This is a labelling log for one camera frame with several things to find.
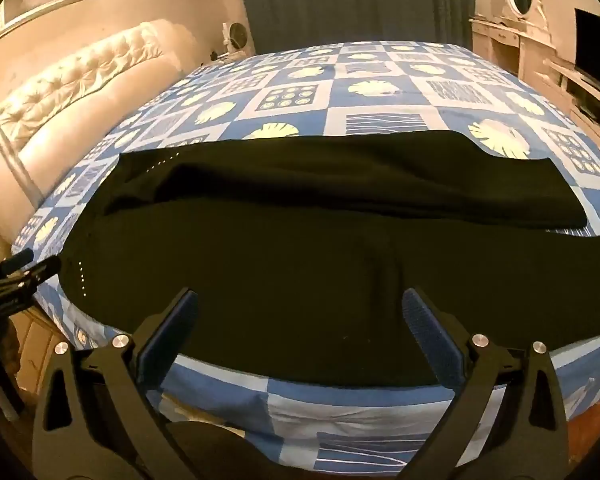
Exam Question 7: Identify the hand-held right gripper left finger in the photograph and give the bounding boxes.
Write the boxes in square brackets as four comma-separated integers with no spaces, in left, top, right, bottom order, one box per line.
[31,287,201,480]

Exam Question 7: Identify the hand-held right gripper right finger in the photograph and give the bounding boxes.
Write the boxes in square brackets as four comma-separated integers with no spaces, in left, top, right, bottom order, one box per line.
[400,287,570,480]

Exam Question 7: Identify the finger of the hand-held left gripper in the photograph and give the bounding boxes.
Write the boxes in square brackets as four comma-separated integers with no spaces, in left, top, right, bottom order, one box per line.
[0,249,35,279]
[0,256,62,321]

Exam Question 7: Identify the black pants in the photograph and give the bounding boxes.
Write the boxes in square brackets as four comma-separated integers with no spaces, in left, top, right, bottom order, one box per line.
[60,130,600,388]

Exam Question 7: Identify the cream tufted headboard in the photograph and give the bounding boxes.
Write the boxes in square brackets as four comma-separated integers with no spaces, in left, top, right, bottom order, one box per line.
[0,20,201,261]

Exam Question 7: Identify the blue shell-print bed sheet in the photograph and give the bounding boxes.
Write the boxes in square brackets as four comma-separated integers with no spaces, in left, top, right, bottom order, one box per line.
[11,40,600,471]

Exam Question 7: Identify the cream television cabinet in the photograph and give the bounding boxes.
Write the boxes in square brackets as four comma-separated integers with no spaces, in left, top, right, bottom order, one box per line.
[545,55,600,161]

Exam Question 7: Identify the cream vanity dresser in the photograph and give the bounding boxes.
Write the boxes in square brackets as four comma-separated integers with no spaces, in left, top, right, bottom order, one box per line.
[470,0,555,91]

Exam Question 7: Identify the small white fan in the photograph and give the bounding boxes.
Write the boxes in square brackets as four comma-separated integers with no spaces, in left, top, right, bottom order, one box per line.
[220,21,248,56]

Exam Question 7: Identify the black television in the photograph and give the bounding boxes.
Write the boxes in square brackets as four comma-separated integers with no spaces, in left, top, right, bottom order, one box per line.
[574,8,600,86]

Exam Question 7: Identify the dark teal curtain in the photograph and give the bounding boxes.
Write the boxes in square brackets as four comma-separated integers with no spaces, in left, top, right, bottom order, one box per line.
[235,0,476,56]

